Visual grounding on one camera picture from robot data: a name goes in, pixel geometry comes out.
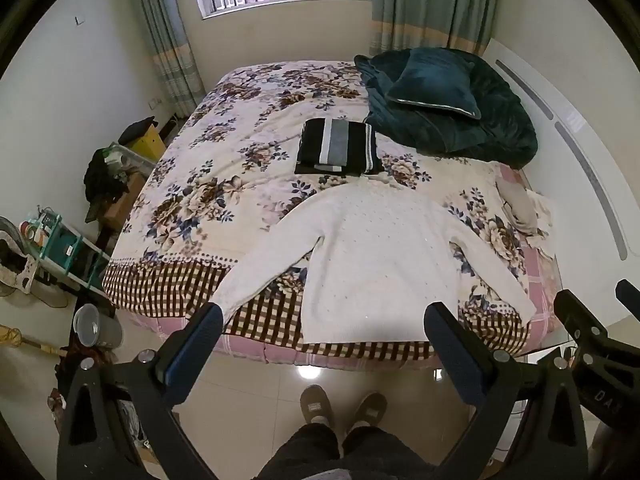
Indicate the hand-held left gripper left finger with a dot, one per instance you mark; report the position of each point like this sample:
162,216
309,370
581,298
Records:
197,355

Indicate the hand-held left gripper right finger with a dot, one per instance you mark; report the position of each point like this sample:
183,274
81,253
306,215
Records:
450,355

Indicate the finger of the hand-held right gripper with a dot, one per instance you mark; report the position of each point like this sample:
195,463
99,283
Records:
577,317
630,297

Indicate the white knit sweater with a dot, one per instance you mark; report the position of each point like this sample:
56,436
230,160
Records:
380,260

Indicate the person's right slipper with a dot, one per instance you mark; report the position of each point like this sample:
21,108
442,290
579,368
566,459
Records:
370,410

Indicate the person's slipper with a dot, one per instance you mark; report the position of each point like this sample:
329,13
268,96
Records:
316,405
370,410

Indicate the grey plastic cup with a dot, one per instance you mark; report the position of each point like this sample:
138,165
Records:
97,327

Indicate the person's right leg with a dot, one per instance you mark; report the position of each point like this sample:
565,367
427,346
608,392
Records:
385,455

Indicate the person's leg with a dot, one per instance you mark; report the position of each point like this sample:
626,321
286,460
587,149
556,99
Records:
302,452
385,455

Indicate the beige cloth on bed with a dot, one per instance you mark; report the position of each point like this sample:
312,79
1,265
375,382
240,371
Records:
520,205

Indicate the person's left slipper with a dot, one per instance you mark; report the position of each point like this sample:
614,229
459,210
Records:
316,405

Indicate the person's left leg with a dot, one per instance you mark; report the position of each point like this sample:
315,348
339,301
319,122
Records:
302,452

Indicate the teal storage rack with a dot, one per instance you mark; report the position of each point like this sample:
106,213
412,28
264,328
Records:
67,250

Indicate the white bed headboard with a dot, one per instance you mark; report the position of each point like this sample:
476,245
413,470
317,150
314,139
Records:
575,135

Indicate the floral bedspread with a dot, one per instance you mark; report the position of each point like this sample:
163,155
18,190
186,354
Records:
225,180

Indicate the black cloth pile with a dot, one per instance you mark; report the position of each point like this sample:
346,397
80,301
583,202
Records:
102,180

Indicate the clear plastic storage bin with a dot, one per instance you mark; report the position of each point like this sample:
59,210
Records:
131,157

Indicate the yellow box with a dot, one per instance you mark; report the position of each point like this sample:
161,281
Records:
148,142

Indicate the dark teal blanket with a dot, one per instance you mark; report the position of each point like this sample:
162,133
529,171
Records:
465,125

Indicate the folded black striped sweater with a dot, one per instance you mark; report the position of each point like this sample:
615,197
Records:
335,147

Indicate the dark teal pillow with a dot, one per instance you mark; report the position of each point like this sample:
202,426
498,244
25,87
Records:
435,85

